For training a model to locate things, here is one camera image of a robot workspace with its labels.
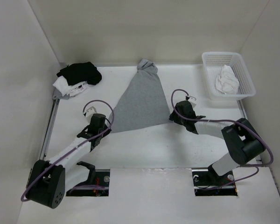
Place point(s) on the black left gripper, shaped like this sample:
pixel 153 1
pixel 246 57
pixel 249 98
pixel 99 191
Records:
pixel 106 132

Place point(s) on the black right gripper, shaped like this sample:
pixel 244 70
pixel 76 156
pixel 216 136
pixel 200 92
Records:
pixel 173 116

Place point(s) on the grey tank top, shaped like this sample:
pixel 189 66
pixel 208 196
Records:
pixel 143 104

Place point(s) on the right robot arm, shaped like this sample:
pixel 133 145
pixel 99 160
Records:
pixel 242 141

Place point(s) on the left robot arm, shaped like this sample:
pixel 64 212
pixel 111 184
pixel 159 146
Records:
pixel 50 180

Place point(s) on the white crumpled tank top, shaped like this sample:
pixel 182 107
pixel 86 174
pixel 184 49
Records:
pixel 226 82

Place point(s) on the white folded tank top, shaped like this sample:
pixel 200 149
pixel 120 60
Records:
pixel 62 86

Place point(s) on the black folded tank top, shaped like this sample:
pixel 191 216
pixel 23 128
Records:
pixel 81 72

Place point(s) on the white plastic mesh basket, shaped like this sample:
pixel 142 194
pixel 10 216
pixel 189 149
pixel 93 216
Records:
pixel 213 63

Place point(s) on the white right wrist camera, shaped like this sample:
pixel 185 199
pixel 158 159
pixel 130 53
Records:
pixel 192 100

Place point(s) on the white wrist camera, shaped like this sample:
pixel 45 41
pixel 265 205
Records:
pixel 89 113
pixel 192 100

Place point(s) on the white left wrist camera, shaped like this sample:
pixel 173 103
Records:
pixel 89 113

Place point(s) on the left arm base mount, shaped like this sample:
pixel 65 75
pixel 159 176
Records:
pixel 85 180

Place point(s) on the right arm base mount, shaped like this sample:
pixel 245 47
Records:
pixel 205 186

